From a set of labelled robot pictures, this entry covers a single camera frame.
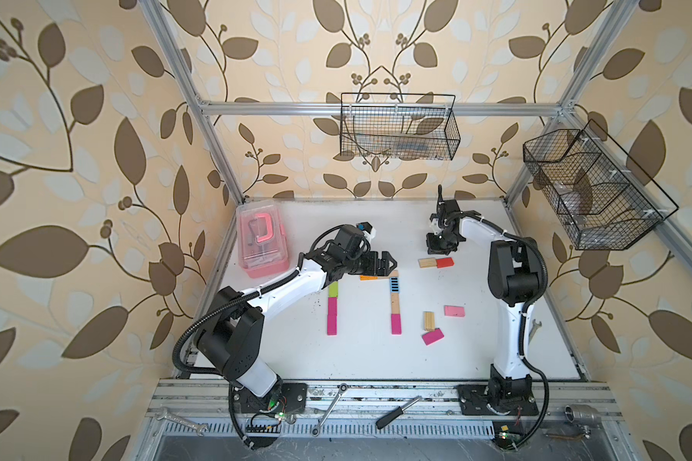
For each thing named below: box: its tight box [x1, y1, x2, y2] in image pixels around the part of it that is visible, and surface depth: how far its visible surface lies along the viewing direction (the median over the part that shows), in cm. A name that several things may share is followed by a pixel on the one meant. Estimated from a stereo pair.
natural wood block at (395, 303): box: [390, 291, 401, 315], surface depth 93 cm
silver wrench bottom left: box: [156, 406, 208, 437], surface depth 74 cm
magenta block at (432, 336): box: [420, 327, 445, 346], surface depth 86 cm
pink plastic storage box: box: [235, 198, 290, 279], surface depth 98 cm
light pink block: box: [444, 305, 466, 317], surface depth 91 cm
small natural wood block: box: [422, 311, 436, 332], surface depth 89 cm
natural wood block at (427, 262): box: [418, 257, 437, 268], surface depth 103 cm
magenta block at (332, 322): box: [326, 309, 338, 336], surface depth 89 cm
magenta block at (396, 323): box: [391, 313, 401, 335], surface depth 89 cm
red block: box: [435, 257, 455, 269], surface depth 103 cm
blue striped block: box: [390, 276, 400, 293], surface depth 98 cm
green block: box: [327, 281, 339, 298], surface depth 96 cm
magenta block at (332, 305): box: [327, 296, 338, 316], surface depth 93 cm
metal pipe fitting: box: [564, 404, 602, 426], surface depth 71 cm
